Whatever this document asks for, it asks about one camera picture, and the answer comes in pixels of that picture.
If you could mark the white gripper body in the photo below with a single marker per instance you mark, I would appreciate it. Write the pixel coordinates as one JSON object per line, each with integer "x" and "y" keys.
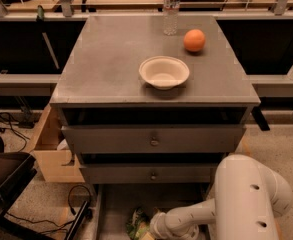
{"x": 157, "y": 224}

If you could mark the green jalapeno chip bag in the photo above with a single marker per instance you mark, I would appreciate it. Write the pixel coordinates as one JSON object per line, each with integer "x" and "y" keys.
{"x": 138, "y": 225}

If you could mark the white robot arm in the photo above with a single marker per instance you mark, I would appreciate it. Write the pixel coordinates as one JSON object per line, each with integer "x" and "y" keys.
{"x": 249, "y": 196}

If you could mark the grey open bottom drawer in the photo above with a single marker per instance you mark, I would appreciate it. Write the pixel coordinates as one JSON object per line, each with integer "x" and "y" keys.
{"x": 117, "y": 202}

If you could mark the grey middle drawer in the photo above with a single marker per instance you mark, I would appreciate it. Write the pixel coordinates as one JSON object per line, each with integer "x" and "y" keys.
{"x": 149, "y": 173}

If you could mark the grey top drawer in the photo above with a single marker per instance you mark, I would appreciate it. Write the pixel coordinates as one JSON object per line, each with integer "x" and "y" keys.
{"x": 153, "y": 139}

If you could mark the grey drawer cabinet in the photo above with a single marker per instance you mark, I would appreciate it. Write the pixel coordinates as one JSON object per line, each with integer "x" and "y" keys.
{"x": 101, "y": 85}

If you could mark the black metal stand base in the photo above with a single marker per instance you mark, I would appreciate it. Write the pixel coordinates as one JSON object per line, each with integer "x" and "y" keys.
{"x": 85, "y": 212}

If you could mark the light wooden box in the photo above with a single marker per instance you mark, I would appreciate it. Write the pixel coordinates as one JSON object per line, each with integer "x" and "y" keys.
{"x": 56, "y": 164}

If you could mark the white paper bowl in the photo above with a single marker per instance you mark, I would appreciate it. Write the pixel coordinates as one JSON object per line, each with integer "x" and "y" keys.
{"x": 164, "y": 72}

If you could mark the orange fruit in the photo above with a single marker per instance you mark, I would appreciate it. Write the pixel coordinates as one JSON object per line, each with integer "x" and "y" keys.
{"x": 194, "y": 40}

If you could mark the clear plastic water bottle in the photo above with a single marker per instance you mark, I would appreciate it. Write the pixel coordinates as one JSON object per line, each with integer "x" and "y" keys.
{"x": 170, "y": 14}

